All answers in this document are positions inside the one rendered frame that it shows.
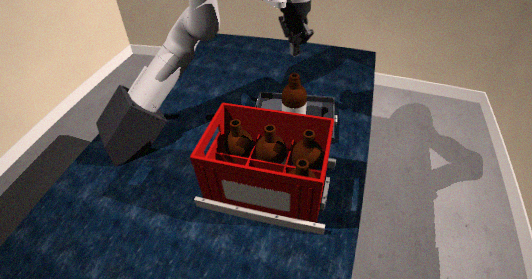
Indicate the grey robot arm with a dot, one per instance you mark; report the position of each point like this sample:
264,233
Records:
200,20

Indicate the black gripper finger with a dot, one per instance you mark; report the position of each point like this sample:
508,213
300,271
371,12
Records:
286,29
303,37

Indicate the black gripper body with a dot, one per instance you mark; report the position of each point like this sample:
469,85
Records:
298,13

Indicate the red crate with dividers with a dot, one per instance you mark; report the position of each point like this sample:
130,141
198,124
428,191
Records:
261,185

